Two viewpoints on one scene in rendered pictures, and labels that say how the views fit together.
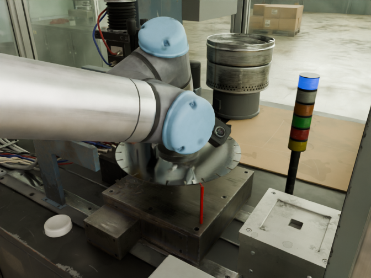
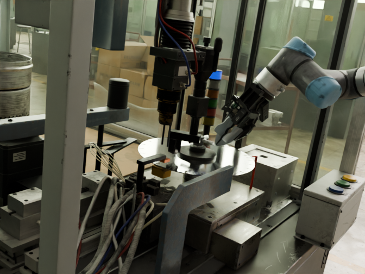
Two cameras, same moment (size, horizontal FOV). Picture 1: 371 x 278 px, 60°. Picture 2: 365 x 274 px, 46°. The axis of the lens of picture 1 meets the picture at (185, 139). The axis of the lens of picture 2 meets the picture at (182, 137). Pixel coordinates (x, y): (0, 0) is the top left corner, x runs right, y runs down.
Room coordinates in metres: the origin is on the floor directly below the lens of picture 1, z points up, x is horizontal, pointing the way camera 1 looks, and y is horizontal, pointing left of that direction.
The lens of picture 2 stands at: (0.78, 1.17, 1.31)
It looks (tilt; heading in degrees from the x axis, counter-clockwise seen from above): 15 degrees down; 271
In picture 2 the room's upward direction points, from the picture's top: 8 degrees clockwise
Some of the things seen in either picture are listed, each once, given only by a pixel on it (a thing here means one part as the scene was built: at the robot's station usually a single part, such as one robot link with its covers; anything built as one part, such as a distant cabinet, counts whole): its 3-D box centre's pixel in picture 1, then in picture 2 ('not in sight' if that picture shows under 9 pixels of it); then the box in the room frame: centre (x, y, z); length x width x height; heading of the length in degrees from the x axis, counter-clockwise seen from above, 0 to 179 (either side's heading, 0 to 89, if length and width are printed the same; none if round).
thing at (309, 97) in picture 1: (306, 94); (213, 83); (0.73, -0.28, 1.11); 0.05 x 0.04 x 0.03; 147
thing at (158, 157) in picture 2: not in sight; (151, 169); (0.86, 0.18, 0.95); 0.10 x 0.03 x 0.07; 57
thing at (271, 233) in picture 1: (290, 249); (259, 176); (0.52, -0.23, 0.82); 0.18 x 0.18 x 0.15; 57
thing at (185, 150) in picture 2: (178, 144); (196, 150); (0.76, 0.02, 0.96); 0.11 x 0.11 x 0.03
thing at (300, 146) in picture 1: (297, 142); (208, 119); (0.73, -0.28, 0.98); 0.05 x 0.04 x 0.03; 147
